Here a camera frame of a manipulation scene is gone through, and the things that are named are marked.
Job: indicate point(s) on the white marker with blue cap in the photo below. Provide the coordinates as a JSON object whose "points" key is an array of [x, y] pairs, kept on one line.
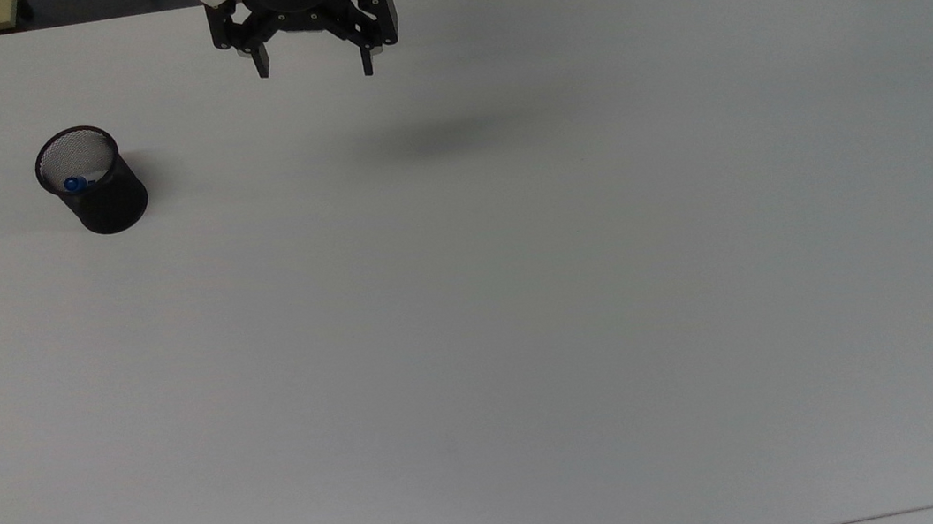
{"points": [[73, 184]]}

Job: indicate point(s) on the black mesh pen cup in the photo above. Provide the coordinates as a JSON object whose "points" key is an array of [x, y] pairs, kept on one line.
{"points": [[113, 207]]}

